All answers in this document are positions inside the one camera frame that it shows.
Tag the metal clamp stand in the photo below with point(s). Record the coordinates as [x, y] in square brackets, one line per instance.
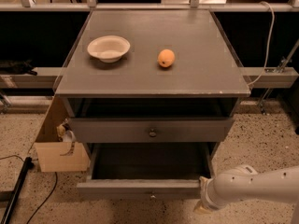
[279, 69]

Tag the grey drawer cabinet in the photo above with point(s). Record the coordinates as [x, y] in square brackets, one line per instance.
[204, 82]

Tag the black object on rail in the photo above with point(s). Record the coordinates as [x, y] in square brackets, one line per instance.
[17, 67]

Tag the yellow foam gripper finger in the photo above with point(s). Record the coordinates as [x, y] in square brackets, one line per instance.
[199, 209]

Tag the white bowl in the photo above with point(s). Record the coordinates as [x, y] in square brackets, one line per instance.
[108, 48]

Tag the black bar on floor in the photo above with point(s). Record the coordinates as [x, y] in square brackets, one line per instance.
[11, 197]

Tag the grey drawer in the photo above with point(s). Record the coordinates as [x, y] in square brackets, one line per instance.
[150, 130]
[147, 171]

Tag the crumpled items in box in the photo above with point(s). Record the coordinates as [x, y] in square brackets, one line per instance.
[64, 132]

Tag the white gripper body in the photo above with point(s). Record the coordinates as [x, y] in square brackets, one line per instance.
[206, 194]

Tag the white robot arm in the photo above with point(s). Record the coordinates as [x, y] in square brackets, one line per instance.
[244, 183]

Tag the orange fruit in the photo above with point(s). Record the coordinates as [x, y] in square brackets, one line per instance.
[166, 58]

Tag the cardboard box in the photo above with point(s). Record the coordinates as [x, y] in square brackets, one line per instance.
[56, 156]

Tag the grey top drawer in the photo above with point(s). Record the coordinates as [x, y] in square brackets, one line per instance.
[150, 130]

